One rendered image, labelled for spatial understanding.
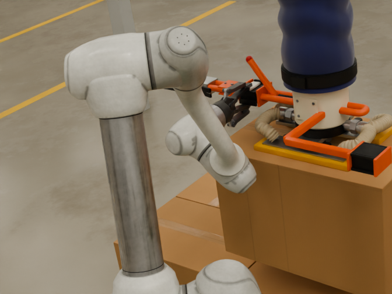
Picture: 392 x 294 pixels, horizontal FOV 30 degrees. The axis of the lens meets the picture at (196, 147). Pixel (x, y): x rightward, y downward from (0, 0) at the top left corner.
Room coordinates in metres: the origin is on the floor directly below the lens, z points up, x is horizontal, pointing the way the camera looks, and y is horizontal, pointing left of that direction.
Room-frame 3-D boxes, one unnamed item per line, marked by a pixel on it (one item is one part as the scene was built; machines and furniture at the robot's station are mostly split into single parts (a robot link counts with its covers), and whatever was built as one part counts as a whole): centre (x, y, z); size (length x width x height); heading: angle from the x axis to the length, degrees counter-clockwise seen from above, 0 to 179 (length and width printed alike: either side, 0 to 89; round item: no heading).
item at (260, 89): (2.22, -0.22, 1.20); 0.10 x 0.08 x 0.06; 136
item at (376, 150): (1.65, -0.44, 1.19); 0.09 x 0.08 x 0.05; 136
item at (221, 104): (2.11, -0.11, 1.20); 0.09 x 0.07 x 0.08; 138
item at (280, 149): (1.98, -0.34, 1.09); 0.34 x 0.10 x 0.05; 46
